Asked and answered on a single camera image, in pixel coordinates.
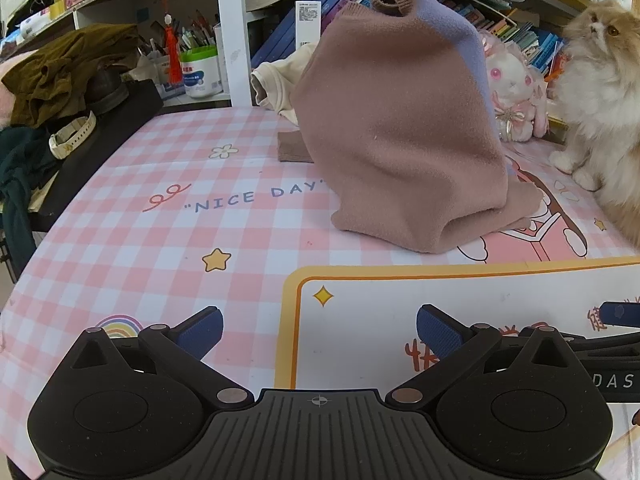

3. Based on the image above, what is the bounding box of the white labelled box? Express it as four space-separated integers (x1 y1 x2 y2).
295 1 322 47

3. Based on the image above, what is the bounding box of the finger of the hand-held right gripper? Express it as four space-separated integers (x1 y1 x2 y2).
601 301 640 328

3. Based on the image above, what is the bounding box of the fluffy orange and white cat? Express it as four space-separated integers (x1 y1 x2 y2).
549 0 640 251

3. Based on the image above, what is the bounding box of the dark green cloth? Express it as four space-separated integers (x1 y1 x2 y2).
0 125 61 281

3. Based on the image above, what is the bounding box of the pink checked table mat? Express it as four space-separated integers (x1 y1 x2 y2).
0 107 640 480

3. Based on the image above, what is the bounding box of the pink and white bunny plush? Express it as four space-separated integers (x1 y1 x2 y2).
477 30 551 143

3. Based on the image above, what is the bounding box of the white wristwatch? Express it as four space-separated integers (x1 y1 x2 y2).
48 111 97 160

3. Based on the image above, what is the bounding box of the white plastic jar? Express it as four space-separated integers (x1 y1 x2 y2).
180 46 222 99

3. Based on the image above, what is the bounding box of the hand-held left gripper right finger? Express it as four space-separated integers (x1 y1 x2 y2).
385 304 576 408

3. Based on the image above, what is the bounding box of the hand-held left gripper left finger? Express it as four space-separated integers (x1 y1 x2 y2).
70 306 256 408

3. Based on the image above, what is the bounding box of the red tassel ornament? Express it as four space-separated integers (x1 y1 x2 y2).
162 14 183 86

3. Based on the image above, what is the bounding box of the brown and lavender sweater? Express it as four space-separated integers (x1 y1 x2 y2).
277 0 543 255

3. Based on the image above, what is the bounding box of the white desk mat orange border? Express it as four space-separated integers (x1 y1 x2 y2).
274 256 640 480

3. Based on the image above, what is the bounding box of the cream garment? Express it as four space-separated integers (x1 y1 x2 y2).
250 42 321 126

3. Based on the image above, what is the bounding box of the pen holder box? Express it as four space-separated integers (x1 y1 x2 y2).
145 55 186 98

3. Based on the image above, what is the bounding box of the white bookshelf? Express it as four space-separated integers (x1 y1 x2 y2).
0 0 601 111

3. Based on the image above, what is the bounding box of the olive brown cloth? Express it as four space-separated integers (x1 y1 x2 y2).
1 24 141 128

